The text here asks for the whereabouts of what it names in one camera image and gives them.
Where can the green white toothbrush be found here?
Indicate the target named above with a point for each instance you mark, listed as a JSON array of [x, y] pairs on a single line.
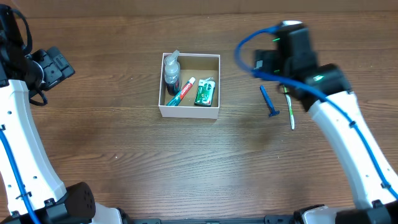
[[289, 104]]

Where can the blue disposable razor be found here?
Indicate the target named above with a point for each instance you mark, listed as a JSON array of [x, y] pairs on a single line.
[[268, 101]]

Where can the green Dettol soap packet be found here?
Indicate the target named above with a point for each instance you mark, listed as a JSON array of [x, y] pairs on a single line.
[[205, 92]]

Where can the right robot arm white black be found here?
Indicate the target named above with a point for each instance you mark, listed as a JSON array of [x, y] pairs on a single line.
[[327, 96]]

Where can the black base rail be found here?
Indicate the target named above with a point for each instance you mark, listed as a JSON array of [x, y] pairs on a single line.
[[268, 219]]

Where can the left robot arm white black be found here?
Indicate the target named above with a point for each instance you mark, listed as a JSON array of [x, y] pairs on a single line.
[[35, 193]]

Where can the open white cardboard box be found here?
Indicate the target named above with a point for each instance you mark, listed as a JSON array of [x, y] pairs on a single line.
[[201, 67]]

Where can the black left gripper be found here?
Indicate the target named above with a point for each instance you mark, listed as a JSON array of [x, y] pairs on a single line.
[[55, 68]]

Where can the clear spray bottle dark liquid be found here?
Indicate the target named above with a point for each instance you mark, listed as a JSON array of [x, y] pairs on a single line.
[[172, 73]]

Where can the green Colgate toothpaste tube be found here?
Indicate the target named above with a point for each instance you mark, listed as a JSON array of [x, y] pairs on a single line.
[[175, 101]]

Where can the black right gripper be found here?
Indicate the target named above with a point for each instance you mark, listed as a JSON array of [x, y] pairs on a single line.
[[265, 61]]

